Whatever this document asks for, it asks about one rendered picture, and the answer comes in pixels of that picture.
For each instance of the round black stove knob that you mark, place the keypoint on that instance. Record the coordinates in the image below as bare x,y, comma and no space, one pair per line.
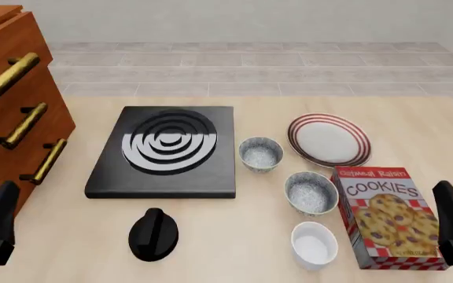
153,236

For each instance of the plain white bowl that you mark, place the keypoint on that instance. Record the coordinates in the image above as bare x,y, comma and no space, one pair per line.
313,247

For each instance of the grey patterned bowl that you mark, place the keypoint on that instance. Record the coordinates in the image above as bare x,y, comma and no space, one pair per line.
260,156
309,196

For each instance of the white plate with red rings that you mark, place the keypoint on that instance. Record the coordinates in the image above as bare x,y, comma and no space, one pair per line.
326,141

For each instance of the flat black stove plate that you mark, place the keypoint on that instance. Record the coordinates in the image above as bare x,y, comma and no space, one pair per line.
108,179

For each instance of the red cookies box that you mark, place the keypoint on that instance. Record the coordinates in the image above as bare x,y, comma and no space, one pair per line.
387,212

